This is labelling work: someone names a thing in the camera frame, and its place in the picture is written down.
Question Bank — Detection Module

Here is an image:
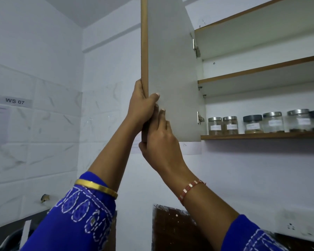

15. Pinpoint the person's left hand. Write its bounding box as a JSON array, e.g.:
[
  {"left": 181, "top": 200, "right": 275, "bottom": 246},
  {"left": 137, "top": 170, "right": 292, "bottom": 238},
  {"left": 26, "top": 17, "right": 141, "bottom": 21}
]
[{"left": 125, "top": 79, "right": 160, "bottom": 132}]

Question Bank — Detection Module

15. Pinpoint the person's right hand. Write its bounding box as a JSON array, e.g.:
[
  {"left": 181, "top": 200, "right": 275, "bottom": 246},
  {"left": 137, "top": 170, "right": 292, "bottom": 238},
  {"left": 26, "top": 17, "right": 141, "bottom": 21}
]
[{"left": 139, "top": 104, "right": 191, "bottom": 181}]

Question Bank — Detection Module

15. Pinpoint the brown wooden cabinet door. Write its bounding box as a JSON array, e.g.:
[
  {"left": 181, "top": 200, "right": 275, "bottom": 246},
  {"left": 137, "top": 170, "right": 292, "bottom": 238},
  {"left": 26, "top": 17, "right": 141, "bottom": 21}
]
[{"left": 141, "top": 0, "right": 207, "bottom": 143}]

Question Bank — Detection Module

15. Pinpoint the coriander powder jar grey lid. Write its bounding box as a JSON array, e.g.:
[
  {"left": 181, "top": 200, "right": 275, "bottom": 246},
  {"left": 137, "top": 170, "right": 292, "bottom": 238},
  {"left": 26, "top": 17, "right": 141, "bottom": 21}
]
[{"left": 242, "top": 114, "right": 264, "bottom": 135}]

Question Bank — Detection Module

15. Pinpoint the brown wooden wall cabinet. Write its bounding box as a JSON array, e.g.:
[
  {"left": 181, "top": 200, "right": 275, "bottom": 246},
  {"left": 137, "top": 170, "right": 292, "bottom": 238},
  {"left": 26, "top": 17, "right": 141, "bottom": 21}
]
[{"left": 141, "top": 0, "right": 314, "bottom": 143}]

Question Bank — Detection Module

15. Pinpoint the cloves jar silver lid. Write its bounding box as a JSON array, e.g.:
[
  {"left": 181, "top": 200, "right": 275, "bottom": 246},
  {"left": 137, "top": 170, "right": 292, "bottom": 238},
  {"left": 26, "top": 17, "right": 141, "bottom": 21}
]
[{"left": 287, "top": 109, "right": 312, "bottom": 133}]

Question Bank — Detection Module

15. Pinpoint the person's right forearm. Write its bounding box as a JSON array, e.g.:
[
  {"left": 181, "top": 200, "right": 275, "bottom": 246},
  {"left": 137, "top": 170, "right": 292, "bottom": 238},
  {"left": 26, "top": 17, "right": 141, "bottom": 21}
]
[{"left": 170, "top": 168, "right": 240, "bottom": 251}]

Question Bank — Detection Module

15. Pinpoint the person's left forearm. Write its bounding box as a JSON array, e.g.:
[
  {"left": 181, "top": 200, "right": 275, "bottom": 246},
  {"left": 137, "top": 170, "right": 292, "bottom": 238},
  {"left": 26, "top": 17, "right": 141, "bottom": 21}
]
[{"left": 88, "top": 118, "right": 142, "bottom": 192}]

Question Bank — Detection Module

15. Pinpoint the gold bangle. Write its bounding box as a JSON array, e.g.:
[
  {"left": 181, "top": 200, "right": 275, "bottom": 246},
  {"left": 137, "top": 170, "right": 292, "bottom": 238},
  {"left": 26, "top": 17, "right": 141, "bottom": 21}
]
[{"left": 74, "top": 179, "right": 119, "bottom": 200}]

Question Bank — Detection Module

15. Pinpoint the white shelf with wooden edge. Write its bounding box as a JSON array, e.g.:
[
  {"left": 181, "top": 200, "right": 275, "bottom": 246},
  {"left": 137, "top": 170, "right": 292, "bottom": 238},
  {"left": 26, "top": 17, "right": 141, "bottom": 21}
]
[{"left": 197, "top": 53, "right": 314, "bottom": 98}]

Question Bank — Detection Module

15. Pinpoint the pink beaded bracelet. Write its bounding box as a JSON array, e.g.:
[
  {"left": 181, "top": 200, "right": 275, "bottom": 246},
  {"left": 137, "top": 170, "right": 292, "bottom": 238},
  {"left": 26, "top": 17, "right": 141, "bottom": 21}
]
[{"left": 178, "top": 180, "right": 207, "bottom": 205}]

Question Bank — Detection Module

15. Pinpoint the small white wall label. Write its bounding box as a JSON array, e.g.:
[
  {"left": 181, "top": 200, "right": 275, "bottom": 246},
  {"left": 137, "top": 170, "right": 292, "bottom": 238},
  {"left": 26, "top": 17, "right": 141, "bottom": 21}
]
[{"left": 0, "top": 95, "right": 33, "bottom": 108}]

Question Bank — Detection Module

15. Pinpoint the white wall socket plate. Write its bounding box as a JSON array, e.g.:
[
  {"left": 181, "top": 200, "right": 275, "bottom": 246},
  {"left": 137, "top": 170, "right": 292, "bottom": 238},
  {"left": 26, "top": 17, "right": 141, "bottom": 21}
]
[{"left": 282, "top": 208, "right": 314, "bottom": 244}]

